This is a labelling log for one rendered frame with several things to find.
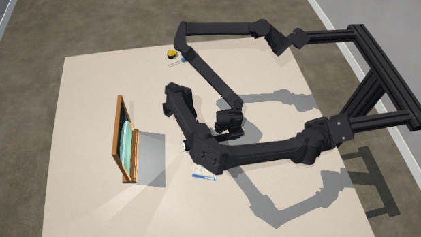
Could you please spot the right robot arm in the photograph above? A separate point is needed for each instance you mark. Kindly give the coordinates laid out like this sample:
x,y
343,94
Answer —
x,y
276,40

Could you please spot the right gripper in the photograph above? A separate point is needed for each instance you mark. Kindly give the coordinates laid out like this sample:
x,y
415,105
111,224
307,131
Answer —
x,y
238,133

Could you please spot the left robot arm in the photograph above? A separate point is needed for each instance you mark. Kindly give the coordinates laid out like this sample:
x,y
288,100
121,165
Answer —
x,y
215,157

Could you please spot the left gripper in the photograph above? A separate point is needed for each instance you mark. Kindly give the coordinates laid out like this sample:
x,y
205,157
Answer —
x,y
191,107

